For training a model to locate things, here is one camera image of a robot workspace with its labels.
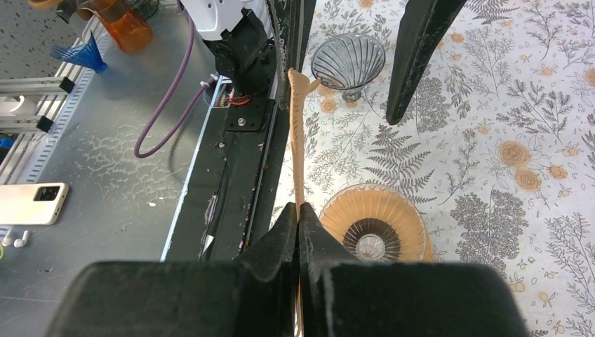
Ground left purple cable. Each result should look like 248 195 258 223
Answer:
133 0 220 159

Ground white smartphone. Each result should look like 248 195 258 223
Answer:
1 183 69 225

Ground brown paper coffee filter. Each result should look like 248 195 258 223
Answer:
288 68 319 336

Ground orange plastic cup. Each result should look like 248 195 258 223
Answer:
76 0 153 54

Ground blue plastic cone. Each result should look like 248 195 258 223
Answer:
51 33 107 74

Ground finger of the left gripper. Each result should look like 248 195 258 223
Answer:
267 0 316 110
386 0 467 125

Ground clear glass dripper cone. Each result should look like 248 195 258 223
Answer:
318 183 429 264

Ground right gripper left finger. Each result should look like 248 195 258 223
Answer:
46 203 298 336

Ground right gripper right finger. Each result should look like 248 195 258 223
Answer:
298 203 528 336

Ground floral tablecloth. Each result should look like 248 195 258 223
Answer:
305 1 594 336

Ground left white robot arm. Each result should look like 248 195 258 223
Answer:
182 1 466 125

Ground white earbuds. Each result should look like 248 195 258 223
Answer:
1 230 31 248

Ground wooden ring holder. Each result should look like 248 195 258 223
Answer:
318 183 433 264

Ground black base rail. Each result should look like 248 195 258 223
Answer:
160 0 308 263

